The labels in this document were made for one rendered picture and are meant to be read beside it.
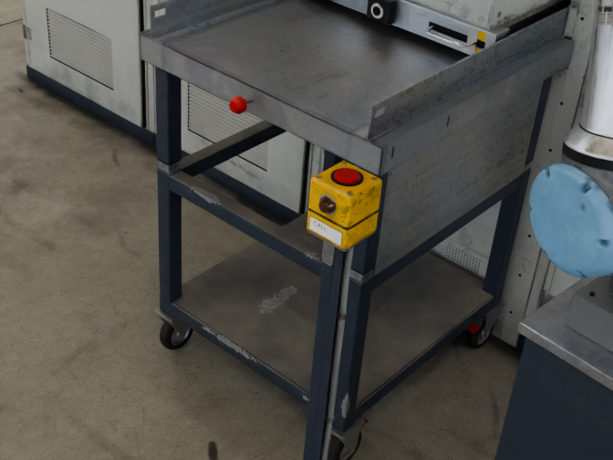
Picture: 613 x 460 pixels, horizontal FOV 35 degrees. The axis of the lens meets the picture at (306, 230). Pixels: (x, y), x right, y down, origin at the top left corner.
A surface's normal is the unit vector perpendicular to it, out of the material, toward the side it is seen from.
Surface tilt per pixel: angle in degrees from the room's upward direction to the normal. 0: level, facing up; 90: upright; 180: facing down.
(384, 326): 0
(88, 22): 90
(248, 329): 0
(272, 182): 90
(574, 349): 0
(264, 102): 90
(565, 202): 93
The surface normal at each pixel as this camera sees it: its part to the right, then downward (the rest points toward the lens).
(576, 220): -0.89, 0.25
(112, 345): 0.07, -0.82
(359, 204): 0.75, 0.42
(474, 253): -0.66, 0.39
